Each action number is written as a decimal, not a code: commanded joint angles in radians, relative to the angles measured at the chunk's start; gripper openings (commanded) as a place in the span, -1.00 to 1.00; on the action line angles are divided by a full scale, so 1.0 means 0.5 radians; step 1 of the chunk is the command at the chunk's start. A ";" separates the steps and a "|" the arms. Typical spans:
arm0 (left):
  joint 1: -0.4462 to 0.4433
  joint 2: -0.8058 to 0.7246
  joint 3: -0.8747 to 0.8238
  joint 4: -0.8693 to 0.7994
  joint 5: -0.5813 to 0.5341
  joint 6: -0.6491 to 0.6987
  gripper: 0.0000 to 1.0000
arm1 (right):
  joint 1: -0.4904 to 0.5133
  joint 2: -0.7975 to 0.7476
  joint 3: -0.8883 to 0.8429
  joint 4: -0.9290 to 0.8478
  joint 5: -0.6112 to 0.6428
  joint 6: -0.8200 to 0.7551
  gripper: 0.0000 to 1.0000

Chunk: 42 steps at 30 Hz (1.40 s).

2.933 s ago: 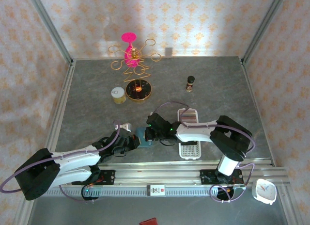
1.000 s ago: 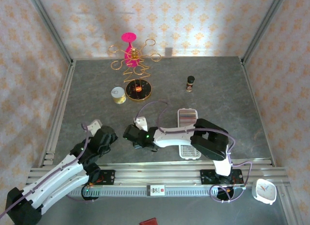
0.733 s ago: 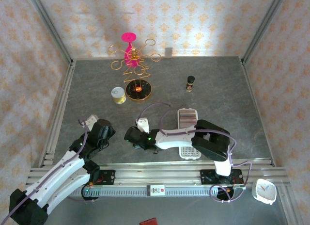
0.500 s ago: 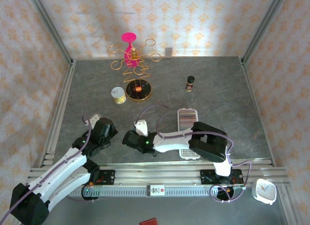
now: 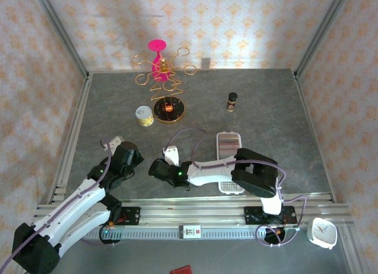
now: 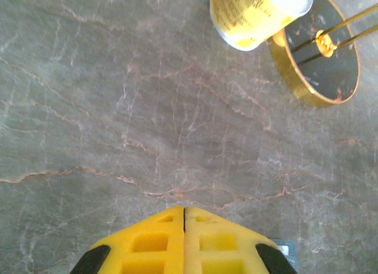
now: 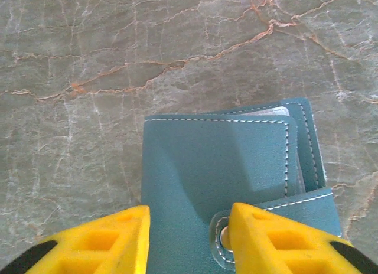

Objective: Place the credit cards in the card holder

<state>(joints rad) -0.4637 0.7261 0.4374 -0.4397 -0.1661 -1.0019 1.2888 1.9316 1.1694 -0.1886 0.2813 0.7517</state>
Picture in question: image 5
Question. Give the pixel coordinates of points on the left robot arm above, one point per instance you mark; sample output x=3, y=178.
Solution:
x=74, y=206

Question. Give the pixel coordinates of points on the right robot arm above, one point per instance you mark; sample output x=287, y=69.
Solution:
x=212, y=172

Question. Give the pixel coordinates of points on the assorted card row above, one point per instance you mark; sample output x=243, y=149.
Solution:
x=228, y=142

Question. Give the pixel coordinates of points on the yellow tin can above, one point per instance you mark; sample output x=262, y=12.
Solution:
x=144, y=118

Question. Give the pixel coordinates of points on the white label tag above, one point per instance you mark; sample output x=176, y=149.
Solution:
x=190, y=232

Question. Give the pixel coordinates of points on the white plastic slotted tray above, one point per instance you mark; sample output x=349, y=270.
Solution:
x=230, y=187

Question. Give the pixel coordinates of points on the black cap spice bottle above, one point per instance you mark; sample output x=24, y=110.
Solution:
x=231, y=101

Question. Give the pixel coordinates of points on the red flat object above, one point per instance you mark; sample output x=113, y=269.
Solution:
x=181, y=270

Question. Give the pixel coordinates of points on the pink wine glass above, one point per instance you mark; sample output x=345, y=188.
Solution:
x=156, y=45

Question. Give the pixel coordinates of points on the white alarm clock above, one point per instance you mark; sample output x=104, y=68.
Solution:
x=322, y=233

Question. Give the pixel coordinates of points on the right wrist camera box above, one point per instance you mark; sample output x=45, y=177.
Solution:
x=172, y=156

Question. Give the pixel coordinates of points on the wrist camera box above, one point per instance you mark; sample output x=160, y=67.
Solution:
x=116, y=142
x=172, y=156

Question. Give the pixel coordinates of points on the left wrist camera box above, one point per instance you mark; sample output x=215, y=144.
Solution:
x=116, y=142

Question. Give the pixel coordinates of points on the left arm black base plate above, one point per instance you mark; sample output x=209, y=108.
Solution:
x=130, y=216

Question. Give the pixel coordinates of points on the aluminium front rail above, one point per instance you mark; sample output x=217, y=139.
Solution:
x=192, y=215

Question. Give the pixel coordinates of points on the aluminium side rail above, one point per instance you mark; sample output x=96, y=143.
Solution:
x=78, y=117
x=307, y=117

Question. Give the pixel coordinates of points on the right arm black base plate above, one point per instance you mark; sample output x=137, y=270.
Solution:
x=251, y=215

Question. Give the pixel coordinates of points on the aluminium frame post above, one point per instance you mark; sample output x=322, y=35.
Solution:
x=59, y=29
x=322, y=32

